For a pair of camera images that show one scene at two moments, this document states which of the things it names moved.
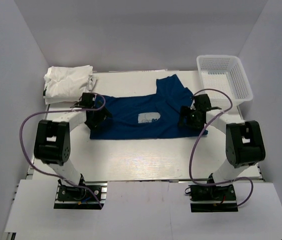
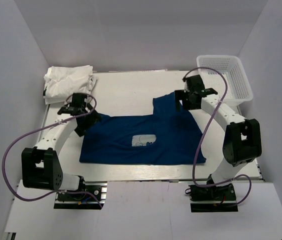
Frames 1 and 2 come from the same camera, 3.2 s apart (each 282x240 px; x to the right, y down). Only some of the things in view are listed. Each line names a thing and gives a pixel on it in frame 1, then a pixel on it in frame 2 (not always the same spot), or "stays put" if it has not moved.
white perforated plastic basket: x=224 y=72 stays put
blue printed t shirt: x=146 y=116 -> x=168 y=136
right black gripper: x=187 y=111 -> x=180 y=94
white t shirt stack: x=66 y=84 stays put
